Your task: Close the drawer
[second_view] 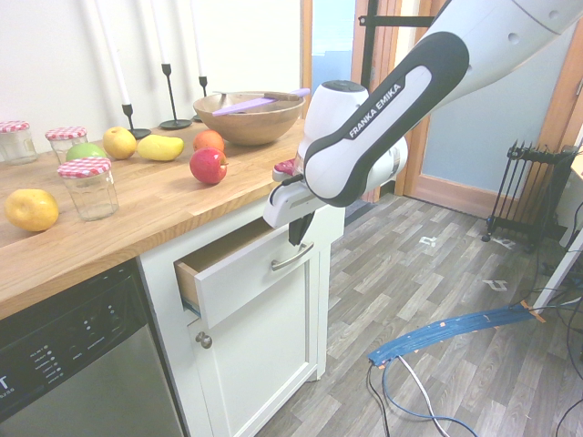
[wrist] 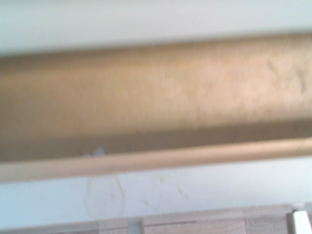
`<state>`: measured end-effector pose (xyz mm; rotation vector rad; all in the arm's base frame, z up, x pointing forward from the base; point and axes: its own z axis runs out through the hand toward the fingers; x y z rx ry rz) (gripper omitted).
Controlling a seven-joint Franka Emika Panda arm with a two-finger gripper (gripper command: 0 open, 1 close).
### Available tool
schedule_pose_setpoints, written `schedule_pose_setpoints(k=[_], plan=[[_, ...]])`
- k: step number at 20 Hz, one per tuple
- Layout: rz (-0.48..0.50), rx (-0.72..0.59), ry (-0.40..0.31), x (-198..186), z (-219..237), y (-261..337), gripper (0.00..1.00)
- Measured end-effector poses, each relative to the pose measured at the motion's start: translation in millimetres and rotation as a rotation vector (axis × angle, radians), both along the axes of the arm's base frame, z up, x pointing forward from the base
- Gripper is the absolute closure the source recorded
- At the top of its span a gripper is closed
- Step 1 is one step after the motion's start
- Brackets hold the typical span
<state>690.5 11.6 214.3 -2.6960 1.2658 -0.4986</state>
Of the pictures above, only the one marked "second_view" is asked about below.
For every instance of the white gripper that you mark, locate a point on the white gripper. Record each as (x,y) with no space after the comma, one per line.
(284,205)

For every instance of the white wooden drawer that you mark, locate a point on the white wooden drawer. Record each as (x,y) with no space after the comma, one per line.
(241,282)

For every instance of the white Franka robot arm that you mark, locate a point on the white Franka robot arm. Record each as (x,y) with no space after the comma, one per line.
(387,114)

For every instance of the white counter cabinet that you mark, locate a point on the white counter cabinet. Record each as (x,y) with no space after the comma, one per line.
(328,273)

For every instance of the red apple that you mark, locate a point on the red apple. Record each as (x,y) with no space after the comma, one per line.
(208,166)

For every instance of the large wooden bowl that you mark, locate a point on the large wooden bowl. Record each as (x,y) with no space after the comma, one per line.
(250,125)

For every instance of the orange peach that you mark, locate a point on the orange peach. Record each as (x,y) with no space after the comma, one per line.
(208,140)

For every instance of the purple knife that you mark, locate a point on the purple knife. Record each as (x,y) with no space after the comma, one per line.
(241,107)

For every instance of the white cabinet door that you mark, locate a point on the white cabinet door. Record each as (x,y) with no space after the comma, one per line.
(259,364)

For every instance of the round metal door knob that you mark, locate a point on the round metal door knob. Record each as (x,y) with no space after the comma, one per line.
(203,339)

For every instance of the yellow mango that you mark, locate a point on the yellow mango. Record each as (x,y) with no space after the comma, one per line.
(160,147)

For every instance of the tall black candle holder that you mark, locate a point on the tall black candle holder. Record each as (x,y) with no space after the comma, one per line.
(175,123)

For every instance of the wooden door frosted glass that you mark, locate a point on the wooden door frosted glass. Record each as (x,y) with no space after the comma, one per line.
(478,145)

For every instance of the yellow apple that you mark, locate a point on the yellow apple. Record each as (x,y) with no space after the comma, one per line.
(119,143)

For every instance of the white taper candle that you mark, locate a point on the white taper candle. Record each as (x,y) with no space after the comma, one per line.
(160,32)
(197,38)
(113,52)

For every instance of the large glass jar checked lid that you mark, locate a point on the large glass jar checked lid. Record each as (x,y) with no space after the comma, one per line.
(88,196)

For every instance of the black oil radiator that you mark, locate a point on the black oil radiator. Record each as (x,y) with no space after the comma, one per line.
(524,196)

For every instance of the black metal rack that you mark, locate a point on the black metal rack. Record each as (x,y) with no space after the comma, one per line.
(396,21)

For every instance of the green apple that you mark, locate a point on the green apple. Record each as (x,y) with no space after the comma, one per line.
(88,151)

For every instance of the dishwasher with black panel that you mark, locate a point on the dishwasher with black panel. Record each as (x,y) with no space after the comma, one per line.
(91,373)

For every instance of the yellow orange lemon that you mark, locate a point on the yellow orange lemon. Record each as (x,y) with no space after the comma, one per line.
(31,210)

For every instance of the metal drawer slide rail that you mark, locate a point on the metal drawer slide rail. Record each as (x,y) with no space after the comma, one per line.
(190,307)

